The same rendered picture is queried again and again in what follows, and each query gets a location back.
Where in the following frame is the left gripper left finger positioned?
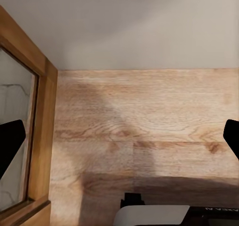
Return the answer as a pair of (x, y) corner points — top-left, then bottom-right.
(0, 119), (26, 179)

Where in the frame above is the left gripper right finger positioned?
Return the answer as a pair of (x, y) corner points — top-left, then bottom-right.
(223, 119), (239, 160)

